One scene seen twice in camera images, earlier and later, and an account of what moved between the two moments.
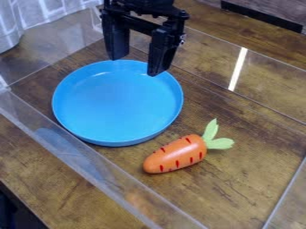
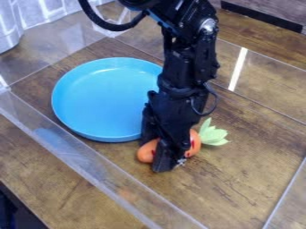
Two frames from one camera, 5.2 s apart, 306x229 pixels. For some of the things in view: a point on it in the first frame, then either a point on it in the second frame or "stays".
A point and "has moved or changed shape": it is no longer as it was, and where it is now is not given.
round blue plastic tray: x=109 y=105 stays
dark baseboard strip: x=262 y=17 stays
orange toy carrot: x=184 y=150 has moved or changed shape
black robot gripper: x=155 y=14 → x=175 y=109
